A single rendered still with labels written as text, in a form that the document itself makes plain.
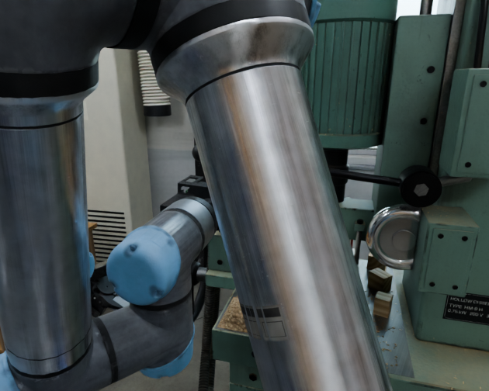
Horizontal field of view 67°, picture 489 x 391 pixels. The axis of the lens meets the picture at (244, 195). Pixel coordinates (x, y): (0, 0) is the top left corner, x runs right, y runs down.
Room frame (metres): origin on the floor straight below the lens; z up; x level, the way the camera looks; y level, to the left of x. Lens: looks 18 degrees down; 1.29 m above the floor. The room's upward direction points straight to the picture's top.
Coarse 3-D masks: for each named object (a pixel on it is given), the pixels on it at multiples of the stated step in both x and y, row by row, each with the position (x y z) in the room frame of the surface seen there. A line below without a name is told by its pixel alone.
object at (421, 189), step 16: (336, 176) 0.61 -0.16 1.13; (352, 176) 0.60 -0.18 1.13; (368, 176) 0.59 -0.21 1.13; (384, 176) 0.59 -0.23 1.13; (400, 176) 0.60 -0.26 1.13; (416, 176) 0.56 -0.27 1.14; (432, 176) 0.55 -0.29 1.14; (448, 176) 0.56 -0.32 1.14; (416, 192) 0.56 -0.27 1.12; (432, 192) 0.55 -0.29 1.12
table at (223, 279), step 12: (216, 276) 0.72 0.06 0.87; (228, 276) 0.72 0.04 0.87; (228, 288) 0.71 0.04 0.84; (228, 300) 0.58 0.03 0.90; (216, 324) 0.51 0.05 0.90; (216, 336) 0.50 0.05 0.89; (228, 336) 0.49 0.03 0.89; (240, 336) 0.49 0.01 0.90; (216, 348) 0.50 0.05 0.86; (228, 348) 0.49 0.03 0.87; (240, 348) 0.49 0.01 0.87; (228, 360) 0.49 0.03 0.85; (240, 360) 0.49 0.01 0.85; (252, 360) 0.48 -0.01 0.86
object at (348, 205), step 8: (344, 200) 0.76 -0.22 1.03; (352, 200) 0.76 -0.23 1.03; (360, 200) 0.76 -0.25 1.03; (368, 200) 0.76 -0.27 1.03; (344, 208) 0.71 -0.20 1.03; (352, 208) 0.71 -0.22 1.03; (360, 208) 0.71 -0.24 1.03; (368, 208) 0.71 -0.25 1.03; (344, 216) 0.71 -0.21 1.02; (352, 216) 0.70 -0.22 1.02; (360, 216) 0.70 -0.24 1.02; (368, 216) 0.70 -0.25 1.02; (352, 224) 0.70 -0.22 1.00; (368, 224) 0.70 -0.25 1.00; (352, 232) 0.70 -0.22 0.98
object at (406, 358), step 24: (360, 264) 0.90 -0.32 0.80; (408, 312) 0.69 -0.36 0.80; (384, 336) 0.61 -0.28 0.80; (408, 336) 0.61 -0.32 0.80; (384, 360) 0.54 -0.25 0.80; (408, 360) 0.54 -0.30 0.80; (432, 360) 0.54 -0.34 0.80; (456, 360) 0.54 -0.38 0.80; (480, 360) 0.54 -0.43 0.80; (240, 384) 0.58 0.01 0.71; (408, 384) 0.50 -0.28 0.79; (432, 384) 0.49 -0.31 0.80; (456, 384) 0.49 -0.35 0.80; (480, 384) 0.49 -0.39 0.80
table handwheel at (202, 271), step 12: (204, 252) 0.96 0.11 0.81; (192, 264) 0.83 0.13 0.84; (204, 264) 0.95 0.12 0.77; (192, 276) 0.81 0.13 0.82; (204, 276) 0.81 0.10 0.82; (192, 288) 0.84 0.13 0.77; (204, 288) 0.91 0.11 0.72; (192, 300) 0.83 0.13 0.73; (204, 300) 0.89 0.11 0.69; (192, 312) 0.83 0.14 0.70
